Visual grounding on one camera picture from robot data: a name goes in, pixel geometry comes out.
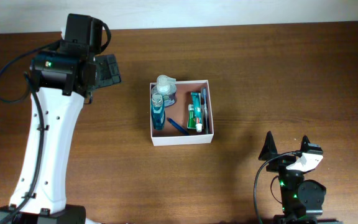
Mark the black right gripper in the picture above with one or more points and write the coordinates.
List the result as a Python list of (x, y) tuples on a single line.
[(280, 162)]

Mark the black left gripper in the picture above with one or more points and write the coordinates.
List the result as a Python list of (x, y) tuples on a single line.
[(109, 67)]

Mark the clear foaming soap pump bottle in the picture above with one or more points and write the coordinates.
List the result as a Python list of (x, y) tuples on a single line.
[(166, 86)]

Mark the teal mouthwash bottle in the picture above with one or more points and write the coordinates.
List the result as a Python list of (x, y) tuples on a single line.
[(158, 111)]

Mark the blue and white toothbrush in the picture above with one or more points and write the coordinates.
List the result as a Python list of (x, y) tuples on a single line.
[(206, 119)]

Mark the toothpaste tube white cap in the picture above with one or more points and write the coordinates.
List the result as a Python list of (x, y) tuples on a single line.
[(196, 100)]

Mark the blue disposable razor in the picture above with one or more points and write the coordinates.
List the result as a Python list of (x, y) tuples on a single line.
[(178, 127)]

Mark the green soap packet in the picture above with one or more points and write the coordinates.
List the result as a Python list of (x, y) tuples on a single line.
[(195, 118)]

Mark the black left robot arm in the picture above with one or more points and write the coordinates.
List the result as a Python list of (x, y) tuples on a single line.
[(62, 78)]

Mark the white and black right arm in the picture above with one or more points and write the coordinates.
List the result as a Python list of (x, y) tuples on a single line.
[(301, 199)]

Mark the white cardboard box pink interior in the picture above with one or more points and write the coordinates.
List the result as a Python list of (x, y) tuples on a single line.
[(178, 112)]

